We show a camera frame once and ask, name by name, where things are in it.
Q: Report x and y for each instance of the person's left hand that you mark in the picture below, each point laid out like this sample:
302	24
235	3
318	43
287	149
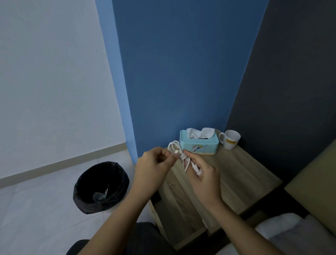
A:
149	174

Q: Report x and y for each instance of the person's right thumb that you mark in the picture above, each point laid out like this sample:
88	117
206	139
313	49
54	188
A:
189	173

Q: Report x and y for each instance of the wooden bedside table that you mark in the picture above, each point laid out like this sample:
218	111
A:
244	178

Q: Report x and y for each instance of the person's right hand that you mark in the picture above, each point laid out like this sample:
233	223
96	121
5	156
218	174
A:
207	184

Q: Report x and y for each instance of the beige bed headboard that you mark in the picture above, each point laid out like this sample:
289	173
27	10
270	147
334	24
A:
315	184

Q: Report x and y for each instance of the person's left thumb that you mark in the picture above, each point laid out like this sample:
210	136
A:
172	160

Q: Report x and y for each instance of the person's right forearm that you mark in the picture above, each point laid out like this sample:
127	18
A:
241	231

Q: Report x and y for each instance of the white mug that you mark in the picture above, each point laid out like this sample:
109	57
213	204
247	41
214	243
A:
231	139

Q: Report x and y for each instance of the black lined trash bin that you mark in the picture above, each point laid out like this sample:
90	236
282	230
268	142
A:
86	197

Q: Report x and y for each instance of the light blue tissue box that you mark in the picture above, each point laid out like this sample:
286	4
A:
202	145

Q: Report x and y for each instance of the person's left forearm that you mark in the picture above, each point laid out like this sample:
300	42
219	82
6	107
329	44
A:
115	226

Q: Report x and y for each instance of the crumpled wrapper trash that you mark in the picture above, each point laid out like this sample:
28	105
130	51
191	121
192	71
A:
100	195

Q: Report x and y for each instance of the white tissue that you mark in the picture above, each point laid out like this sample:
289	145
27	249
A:
195	132

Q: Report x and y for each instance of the white bed sheet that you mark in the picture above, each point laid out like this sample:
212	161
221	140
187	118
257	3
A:
294	233

